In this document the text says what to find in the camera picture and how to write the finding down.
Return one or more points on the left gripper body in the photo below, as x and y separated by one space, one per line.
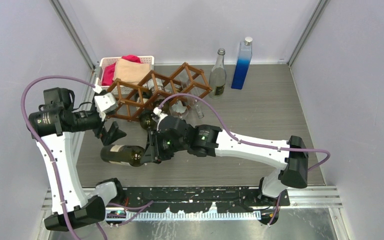
98 124

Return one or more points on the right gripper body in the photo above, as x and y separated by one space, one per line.
166 147

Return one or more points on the dark green wine bottle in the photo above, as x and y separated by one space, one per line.
126 155

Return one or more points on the brown wooden wine rack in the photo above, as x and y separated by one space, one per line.
134 99

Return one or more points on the blue square glass bottle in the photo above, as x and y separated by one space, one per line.
242 64

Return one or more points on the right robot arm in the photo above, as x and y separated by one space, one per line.
288 157

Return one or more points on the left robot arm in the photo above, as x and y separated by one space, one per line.
56 123

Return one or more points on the clear bottle gold black cap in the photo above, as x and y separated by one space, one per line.
179 110

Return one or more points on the dark wine bottle black neck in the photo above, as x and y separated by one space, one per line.
147 120

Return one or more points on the small clear glass bottle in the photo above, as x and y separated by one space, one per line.
194 103

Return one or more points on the dark wine bottle silver cap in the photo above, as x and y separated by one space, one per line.
153 88

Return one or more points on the red cloth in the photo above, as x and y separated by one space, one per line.
126 62

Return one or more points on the beige folded cloth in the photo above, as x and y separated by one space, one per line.
130 72

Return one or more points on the white plastic basket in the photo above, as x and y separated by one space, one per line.
110 60

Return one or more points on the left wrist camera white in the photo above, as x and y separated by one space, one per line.
104 102

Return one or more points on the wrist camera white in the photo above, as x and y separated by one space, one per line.
160 115
104 102

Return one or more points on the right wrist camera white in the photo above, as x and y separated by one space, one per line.
160 115

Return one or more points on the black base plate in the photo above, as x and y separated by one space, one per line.
195 199

